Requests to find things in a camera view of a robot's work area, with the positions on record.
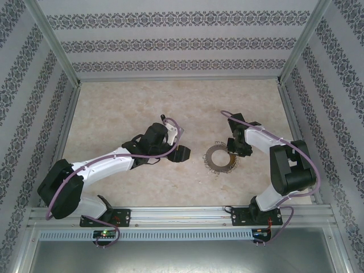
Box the grey slotted cable duct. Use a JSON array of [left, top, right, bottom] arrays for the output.
[[38, 228, 257, 242]]

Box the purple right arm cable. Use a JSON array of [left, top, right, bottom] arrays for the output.
[[220, 110, 319, 247]]

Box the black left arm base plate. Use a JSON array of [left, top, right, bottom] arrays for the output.
[[79, 208, 132, 228]]

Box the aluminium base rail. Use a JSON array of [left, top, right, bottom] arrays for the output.
[[27, 206, 339, 228]]

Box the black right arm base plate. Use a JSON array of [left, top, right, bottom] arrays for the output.
[[231, 206, 284, 228]]

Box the aluminium frame bottom rail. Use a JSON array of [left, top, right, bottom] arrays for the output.
[[277, 82, 324, 205], [47, 84, 83, 210], [76, 74, 282, 84]]

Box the aluminium frame post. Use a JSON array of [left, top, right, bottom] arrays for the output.
[[15, 223, 39, 273], [324, 226, 352, 273], [24, 0, 82, 88], [278, 0, 333, 86]]

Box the small circuit board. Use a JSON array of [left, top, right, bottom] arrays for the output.
[[252, 228, 273, 239], [93, 229, 119, 240]]

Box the grey sheet metal shelf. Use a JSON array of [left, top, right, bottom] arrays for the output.
[[28, 227, 342, 273]]

